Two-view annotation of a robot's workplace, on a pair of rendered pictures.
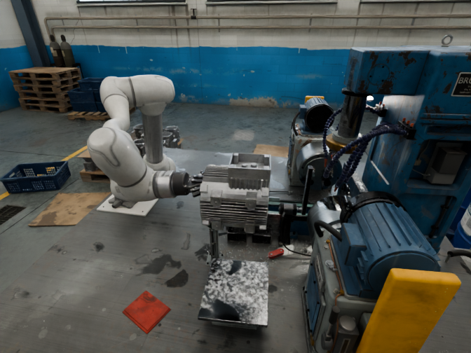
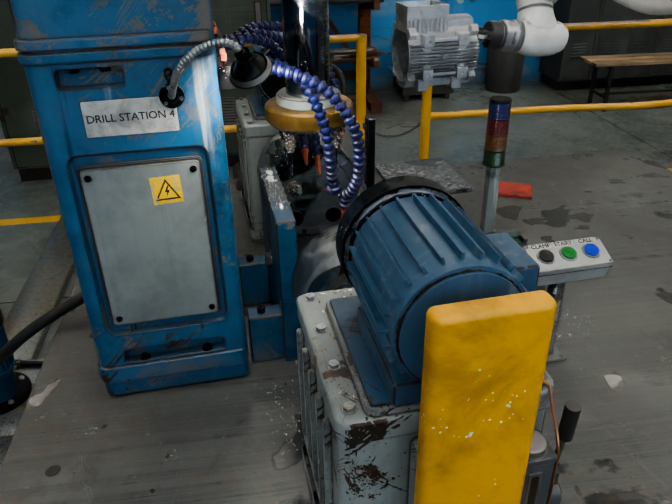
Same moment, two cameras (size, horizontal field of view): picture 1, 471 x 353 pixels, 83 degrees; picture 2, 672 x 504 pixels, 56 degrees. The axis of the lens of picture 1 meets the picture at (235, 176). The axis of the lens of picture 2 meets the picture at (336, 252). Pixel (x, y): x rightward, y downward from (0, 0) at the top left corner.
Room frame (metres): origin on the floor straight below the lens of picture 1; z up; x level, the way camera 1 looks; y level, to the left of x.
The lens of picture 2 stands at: (2.35, -0.87, 1.69)
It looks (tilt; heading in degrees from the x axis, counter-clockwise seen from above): 29 degrees down; 161
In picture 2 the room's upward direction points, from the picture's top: 1 degrees counter-clockwise
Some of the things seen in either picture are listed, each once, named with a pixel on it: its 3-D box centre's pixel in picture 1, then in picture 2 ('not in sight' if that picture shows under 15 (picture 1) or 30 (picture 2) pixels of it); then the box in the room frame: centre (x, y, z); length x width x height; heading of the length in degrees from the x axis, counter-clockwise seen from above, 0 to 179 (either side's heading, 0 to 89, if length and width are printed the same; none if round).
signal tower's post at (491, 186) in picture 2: (213, 227); (492, 170); (0.91, 0.10, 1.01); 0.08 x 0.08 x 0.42; 83
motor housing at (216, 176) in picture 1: (236, 196); (433, 50); (0.71, 0.00, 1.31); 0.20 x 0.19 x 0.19; 84
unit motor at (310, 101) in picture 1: (308, 129); (454, 359); (1.78, -0.51, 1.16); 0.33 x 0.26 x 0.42; 173
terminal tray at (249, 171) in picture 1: (249, 171); (421, 16); (0.70, -0.04, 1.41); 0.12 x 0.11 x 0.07; 84
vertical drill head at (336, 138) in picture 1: (351, 118); (306, 52); (1.14, -0.51, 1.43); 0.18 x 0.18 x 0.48
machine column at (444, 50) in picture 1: (391, 152); (206, 137); (1.12, -0.72, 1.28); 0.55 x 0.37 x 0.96; 83
